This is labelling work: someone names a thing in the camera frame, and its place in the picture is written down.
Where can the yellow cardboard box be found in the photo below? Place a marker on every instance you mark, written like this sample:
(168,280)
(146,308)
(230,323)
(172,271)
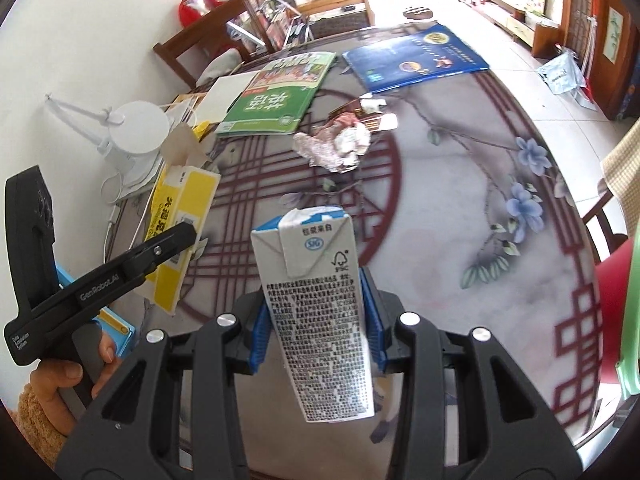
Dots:
(180,200)

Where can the crumpled silver wrapper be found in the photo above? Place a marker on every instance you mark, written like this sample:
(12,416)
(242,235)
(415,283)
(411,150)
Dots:
(320,147)

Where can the red bag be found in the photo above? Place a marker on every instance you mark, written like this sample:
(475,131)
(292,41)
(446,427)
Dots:
(195,10)

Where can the white desk lamp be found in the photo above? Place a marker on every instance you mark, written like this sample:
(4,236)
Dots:
(137,127)

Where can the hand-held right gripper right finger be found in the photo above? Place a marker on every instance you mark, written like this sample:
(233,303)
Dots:
(375,320)

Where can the person's left forearm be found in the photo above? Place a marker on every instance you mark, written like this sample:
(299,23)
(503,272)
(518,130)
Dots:
(37,430)

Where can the blue folder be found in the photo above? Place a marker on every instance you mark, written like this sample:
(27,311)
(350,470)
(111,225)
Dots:
(415,60)

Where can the wooden cabinet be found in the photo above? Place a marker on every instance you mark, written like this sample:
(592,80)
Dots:
(525,20)

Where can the wooden wicker armchair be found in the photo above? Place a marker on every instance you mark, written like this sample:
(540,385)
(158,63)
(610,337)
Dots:
(340,17)

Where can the green plastic chair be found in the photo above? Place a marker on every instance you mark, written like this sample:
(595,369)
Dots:
(631,360)

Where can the tan checked cloth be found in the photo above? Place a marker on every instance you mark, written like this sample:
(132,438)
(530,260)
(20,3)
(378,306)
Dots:
(625,170)

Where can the brown snack wrapper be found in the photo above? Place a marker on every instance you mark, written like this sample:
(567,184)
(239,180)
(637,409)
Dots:
(350,107)

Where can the white paper board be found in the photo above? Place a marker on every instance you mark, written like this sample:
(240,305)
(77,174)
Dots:
(225,95)

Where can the metal magazine rack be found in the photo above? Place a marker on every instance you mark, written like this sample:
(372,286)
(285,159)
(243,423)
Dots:
(270,20)

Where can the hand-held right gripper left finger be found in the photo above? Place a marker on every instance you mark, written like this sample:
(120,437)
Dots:
(260,335)

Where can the wooden door frame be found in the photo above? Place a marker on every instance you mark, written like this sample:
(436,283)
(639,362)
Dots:
(615,35)

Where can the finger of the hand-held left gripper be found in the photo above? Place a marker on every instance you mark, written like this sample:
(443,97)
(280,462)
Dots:
(160,252)

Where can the red plastic chair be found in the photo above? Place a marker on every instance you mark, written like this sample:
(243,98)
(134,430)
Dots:
(612,310)

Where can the blue plastic tray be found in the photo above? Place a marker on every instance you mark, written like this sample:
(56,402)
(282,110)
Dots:
(120,340)

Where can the person's left hand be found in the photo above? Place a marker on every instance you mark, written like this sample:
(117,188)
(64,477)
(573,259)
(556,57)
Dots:
(55,375)

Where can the blue and white milk carton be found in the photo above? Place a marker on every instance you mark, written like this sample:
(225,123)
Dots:
(315,310)

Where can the blue plastic bag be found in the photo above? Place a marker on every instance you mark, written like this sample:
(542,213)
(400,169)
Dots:
(560,75)

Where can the crumpled white tissue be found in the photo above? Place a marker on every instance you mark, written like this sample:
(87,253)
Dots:
(352,141)

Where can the green book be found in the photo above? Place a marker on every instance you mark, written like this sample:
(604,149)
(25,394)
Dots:
(275,100)

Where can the brown wooden chair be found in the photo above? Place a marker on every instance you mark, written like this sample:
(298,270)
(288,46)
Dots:
(200,30)

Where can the brown striped wrapper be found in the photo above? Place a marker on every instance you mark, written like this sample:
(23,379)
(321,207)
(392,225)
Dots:
(382,122)

